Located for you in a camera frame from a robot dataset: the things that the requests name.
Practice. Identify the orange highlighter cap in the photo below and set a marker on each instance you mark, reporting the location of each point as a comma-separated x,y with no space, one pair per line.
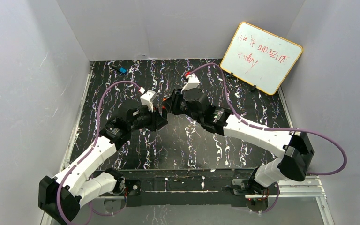
164,103

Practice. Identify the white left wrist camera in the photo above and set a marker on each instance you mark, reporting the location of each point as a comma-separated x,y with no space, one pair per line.
148,99

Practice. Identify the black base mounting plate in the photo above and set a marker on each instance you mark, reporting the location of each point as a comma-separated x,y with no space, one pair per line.
196,187

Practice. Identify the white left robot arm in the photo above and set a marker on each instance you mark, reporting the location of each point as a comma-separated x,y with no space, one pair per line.
62,196

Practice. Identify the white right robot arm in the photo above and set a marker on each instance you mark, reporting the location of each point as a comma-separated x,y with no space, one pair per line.
293,150

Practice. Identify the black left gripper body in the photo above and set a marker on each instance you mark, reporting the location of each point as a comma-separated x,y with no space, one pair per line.
154,117

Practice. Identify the aluminium rail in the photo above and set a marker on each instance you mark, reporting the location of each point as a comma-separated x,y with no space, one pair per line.
310,187

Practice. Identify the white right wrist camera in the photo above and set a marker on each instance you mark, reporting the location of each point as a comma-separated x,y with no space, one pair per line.
192,82

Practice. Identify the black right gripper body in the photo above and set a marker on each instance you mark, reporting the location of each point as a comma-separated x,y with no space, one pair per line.
174,103

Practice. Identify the yellow-framed whiteboard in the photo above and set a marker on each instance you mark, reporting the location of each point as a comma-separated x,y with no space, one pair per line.
260,58

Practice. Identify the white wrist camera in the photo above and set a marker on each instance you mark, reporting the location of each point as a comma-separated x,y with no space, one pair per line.
192,82
148,99

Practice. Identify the blue pen cap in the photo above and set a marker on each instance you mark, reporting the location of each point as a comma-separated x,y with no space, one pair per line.
122,70

